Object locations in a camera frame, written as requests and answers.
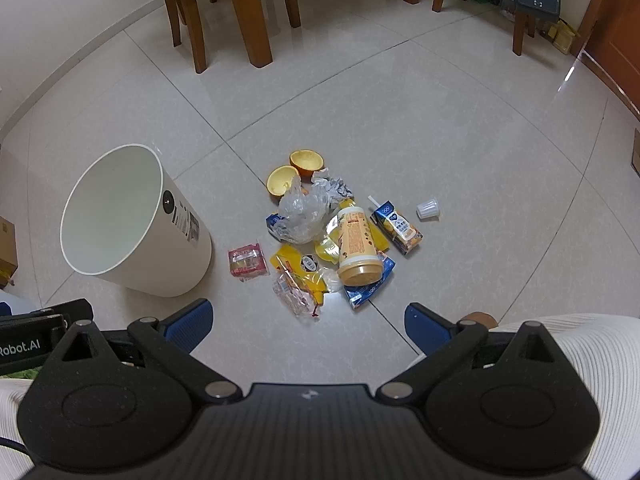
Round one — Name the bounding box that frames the pink snack packet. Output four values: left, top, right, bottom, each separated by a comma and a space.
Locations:
228, 242, 271, 282

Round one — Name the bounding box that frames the wooden dining table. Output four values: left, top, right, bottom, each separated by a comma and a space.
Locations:
227, 0, 421, 68

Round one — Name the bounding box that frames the clear plastic bag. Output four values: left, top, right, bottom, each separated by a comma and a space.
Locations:
274, 180, 341, 246

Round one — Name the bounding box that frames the person's right leg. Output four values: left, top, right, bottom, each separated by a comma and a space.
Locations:
452, 311, 640, 480

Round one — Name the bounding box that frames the yellow drink cup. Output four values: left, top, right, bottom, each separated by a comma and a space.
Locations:
336, 205, 385, 283

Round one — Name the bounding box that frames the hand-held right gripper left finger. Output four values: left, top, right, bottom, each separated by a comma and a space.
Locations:
37, 299, 243, 403

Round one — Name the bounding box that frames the yellow snack packet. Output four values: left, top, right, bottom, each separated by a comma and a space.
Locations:
270, 244, 328, 306

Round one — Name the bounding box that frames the cardboard box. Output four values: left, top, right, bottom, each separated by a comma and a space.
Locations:
0, 216, 19, 288

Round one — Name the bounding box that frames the orange half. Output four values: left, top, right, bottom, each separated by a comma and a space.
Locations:
266, 165, 303, 204
290, 149, 326, 180

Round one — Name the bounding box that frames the white trash bin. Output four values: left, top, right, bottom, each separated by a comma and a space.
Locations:
60, 144, 213, 298

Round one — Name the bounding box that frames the clear plastic wrapper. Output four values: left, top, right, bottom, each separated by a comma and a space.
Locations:
272, 267, 326, 318

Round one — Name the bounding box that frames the blue drink carton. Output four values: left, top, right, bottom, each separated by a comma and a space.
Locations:
342, 252, 397, 311
265, 212, 288, 241
367, 195, 424, 257

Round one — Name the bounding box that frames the paper ball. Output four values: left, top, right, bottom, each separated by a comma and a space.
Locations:
311, 170, 353, 201

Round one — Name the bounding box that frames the green printed packet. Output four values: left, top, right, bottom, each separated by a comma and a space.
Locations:
0, 366, 43, 382

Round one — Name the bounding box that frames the wooden cabinet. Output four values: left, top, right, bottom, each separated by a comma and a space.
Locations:
582, 0, 640, 123

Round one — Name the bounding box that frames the small clear plastic cup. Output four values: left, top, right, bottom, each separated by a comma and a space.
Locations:
416, 196, 442, 222

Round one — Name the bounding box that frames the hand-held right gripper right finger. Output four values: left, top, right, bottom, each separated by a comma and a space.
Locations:
377, 302, 586, 403

